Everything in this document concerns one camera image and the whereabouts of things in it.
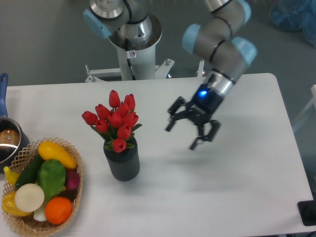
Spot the blue handled saucepan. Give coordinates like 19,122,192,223
0,73,29,173

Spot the black device at table edge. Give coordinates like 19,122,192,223
297,200,316,226

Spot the yellow bell pepper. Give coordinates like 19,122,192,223
2,192,31,217

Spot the blue plastic bag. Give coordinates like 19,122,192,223
269,0,316,46

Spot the dark grey ribbed vase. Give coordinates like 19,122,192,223
104,137,140,181

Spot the purple red onion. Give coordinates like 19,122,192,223
65,170,80,190

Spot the yellow squash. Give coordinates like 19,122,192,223
38,141,77,169

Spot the white frame at right edge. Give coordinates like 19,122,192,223
292,84,316,133

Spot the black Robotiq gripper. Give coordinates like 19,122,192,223
165,83,224,150

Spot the white leek stalk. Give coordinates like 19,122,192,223
34,203,47,222

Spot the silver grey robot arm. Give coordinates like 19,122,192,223
83,0,257,150

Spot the woven wicker basket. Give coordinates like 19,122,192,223
3,138,83,237

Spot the red tulip bouquet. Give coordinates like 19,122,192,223
81,90,142,154

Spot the white round radish slice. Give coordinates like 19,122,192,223
14,183,44,212

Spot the green lettuce leaf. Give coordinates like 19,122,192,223
37,159,66,204

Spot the dark green cucumber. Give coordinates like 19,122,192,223
15,153,44,190

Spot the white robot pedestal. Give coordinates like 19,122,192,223
84,14,206,83

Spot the orange fruit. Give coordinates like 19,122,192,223
44,197,72,225

